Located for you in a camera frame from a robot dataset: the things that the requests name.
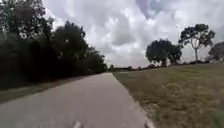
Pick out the dry grass slope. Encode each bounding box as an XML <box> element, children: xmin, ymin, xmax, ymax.
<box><xmin>112</xmin><ymin>62</ymin><xmax>224</xmax><ymax>128</ymax></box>

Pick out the grass verge beside wood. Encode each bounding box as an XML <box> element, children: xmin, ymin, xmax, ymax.
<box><xmin>0</xmin><ymin>75</ymin><xmax>91</xmax><ymax>105</ymax></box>

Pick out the robot's own part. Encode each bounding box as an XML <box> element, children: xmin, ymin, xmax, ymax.
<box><xmin>72</xmin><ymin>120</ymin><xmax>84</xmax><ymax>128</ymax></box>
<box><xmin>144</xmin><ymin>119</ymin><xmax>156</xmax><ymax>128</ymax></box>

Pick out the dense dark wood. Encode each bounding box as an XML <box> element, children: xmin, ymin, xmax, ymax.
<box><xmin>0</xmin><ymin>0</ymin><xmax>108</xmax><ymax>90</ymax></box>

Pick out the broad dark tree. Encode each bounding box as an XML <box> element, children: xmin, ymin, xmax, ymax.
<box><xmin>145</xmin><ymin>38</ymin><xmax>184</xmax><ymax>68</ymax></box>

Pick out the tall thin-trunked tree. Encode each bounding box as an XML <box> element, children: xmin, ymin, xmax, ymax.
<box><xmin>177</xmin><ymin>23</ymin><xmax>216</xmax><ymax>64</ymax></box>

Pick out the grey paved path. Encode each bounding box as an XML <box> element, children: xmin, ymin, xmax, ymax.
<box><xmin>0</xmin><ymin>72</ymin><xmax>157</xmax><ymax>128</ymax></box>

